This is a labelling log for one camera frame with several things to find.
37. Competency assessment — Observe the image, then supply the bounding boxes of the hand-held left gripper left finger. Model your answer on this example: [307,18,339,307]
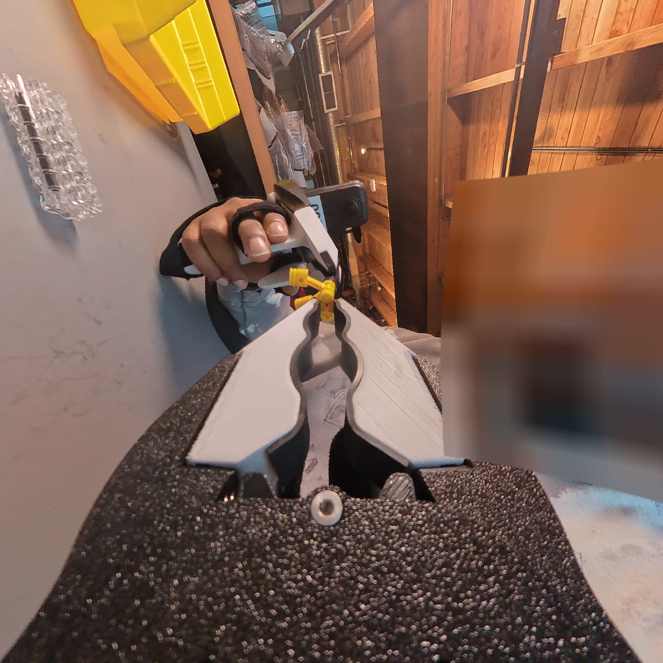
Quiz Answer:
[185,299,318,499]

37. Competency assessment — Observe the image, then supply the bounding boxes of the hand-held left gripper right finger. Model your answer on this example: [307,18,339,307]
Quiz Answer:
[329,299,465,499]

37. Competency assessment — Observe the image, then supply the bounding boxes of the yellow assembly with black axle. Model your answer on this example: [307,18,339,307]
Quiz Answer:
[288,267,337,311]

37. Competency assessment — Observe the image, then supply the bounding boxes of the person's right hand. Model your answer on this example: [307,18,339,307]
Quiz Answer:
[181,197,291,290]

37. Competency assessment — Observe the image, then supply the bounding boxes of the person's light blue jeans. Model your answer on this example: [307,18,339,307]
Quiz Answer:
[218,284,293,343]

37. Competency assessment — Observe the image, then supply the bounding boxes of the dark wooden pillar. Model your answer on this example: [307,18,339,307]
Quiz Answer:
[373,0,451,337]

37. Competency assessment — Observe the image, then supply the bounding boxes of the yellow plastic storage bin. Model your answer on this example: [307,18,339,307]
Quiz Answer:
[71,0,200,125]
[149,0,241,134]

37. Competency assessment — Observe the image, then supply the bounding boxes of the clear studded building brick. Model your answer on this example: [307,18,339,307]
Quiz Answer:
[0,73,103,221]

